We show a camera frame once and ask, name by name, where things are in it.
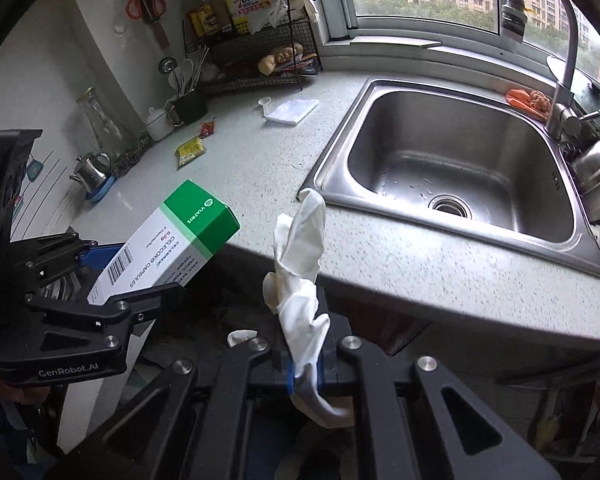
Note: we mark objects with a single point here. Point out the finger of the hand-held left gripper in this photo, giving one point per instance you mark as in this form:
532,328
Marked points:
60,250
145,300

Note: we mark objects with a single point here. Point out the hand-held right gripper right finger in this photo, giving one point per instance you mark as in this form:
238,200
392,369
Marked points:
337,360

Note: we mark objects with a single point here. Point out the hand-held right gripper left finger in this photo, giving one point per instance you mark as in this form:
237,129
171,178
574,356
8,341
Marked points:
260,362

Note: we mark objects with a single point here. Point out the green white medicine box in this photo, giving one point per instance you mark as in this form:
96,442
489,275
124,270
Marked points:
180,245

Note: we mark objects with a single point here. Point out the white rubber glove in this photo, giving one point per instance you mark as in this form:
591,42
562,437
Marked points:
300,305

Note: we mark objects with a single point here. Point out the white paper towel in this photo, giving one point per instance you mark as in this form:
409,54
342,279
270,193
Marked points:
292,111

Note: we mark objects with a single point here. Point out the blue saucer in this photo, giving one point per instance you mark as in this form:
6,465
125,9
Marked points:
102,191

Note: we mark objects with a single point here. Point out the small steel kettle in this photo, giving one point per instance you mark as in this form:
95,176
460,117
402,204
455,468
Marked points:
92,170

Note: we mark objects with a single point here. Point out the steel wool scourer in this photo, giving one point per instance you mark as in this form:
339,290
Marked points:
130,156

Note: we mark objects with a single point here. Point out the glass carafe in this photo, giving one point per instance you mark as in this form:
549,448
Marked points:
105,125

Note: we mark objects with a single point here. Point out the yellow seasoning packet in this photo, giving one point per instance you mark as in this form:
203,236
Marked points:
190,152

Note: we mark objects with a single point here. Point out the white lidded cup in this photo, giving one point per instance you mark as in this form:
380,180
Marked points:
159,124

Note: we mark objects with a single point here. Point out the red seasoning packet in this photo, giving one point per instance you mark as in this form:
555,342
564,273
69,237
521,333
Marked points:
207,128

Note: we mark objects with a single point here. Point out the black utensil mug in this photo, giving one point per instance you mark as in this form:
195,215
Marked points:
190,107

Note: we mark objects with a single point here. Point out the white ladle spoons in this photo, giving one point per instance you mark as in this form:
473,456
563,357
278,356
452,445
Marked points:
182,76

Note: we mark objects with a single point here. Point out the bundle of chopsticks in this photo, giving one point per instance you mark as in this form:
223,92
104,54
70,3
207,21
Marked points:
199,67

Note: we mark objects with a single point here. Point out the white plastic spoon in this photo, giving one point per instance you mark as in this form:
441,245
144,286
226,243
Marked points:
266,104

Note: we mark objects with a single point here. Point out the stainless steel sink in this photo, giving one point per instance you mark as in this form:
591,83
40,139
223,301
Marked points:
455,160

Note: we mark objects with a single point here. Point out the ginger root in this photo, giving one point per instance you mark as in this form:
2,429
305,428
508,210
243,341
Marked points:
286,55
267,65

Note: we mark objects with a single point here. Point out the yellow label sauce bottle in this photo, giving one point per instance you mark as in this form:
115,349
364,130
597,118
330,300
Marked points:
206,20

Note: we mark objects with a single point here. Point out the brown glass bottle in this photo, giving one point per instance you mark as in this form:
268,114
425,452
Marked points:
222,0

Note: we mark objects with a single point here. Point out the clear plastic bag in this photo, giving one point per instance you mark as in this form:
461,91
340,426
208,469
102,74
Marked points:
267,12

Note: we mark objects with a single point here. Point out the orange cloth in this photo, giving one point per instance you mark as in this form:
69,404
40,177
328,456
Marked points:
519,100

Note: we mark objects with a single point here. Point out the steel pot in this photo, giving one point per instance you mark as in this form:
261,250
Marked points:
597,165

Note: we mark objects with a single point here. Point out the brown scouring pad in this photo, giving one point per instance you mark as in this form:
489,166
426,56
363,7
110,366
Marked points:
540,102

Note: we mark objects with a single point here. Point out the curved steel faucet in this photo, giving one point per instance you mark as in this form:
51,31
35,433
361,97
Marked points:
575,35

